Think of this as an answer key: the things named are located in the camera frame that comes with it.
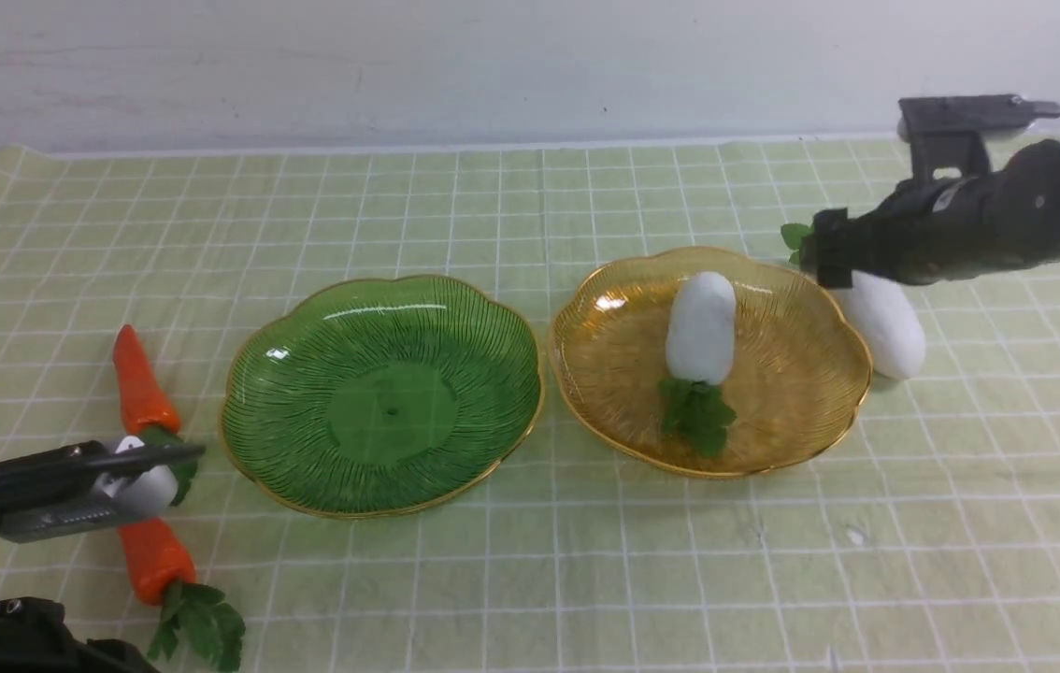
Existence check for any amber glass plate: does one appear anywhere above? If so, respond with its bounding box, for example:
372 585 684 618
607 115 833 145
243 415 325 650
546 247 872 479

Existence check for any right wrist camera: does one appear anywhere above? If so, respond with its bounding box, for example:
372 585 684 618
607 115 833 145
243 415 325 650
897 93 1060 184

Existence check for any white toy radish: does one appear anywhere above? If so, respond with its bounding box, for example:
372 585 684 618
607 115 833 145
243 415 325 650
659 272 737 459
827 271 928 380

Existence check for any green checkered tablecloth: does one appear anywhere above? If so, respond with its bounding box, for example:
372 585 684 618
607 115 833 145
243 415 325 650
0 139 1060 672

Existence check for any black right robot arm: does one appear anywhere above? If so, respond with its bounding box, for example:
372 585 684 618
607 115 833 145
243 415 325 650
781 93 1060 289

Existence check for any orange toy carrot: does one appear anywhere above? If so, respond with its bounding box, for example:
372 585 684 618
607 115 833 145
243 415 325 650
117 517 247 672
111 323 200 508

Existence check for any green glass plate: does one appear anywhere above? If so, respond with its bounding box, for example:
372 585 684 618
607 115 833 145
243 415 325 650
218 274 546 519

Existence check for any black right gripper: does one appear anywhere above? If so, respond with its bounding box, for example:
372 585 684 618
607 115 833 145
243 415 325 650
802 178 1017 289

